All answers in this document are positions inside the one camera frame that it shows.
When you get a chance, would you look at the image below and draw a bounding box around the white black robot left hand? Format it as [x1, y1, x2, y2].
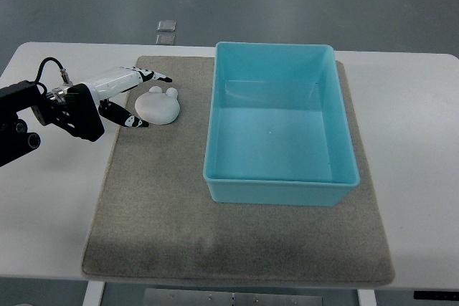
[82, 67, 173, 128]

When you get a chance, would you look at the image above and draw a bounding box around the white bunny toy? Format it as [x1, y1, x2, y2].
[135, 86, 181, 125]

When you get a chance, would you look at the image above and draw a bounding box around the blue plastic box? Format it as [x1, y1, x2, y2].
[203, 42, 360, 206]

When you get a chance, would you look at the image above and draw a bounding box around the lower floor socket plate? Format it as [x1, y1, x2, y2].
[156, 34, 176, 45]

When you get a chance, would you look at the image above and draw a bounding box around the floor socket plate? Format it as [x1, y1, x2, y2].
[156, 34, 176, 45]
[157, 20, 176, 32]

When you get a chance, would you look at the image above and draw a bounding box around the upper floor socket plate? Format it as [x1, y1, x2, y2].
[157, 20, 176, 32]

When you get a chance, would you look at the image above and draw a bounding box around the grey felt mat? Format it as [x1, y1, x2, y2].
[81, 56, 395, 288]

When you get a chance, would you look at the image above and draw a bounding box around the white left table leg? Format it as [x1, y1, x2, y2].
[82, 281, 105, 306]

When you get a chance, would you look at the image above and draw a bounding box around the white table leg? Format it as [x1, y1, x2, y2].
[82, 281, 105, 306]
[357, 289, 377, 306]

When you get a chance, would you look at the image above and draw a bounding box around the metal table crossbar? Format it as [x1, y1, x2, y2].
[143, 288, 323, 306]

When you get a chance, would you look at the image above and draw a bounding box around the white right table leg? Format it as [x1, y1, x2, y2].
[357, 289, 377, 306]

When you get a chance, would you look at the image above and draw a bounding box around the black table control panel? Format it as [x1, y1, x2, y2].
[413, 290, 459, 302]

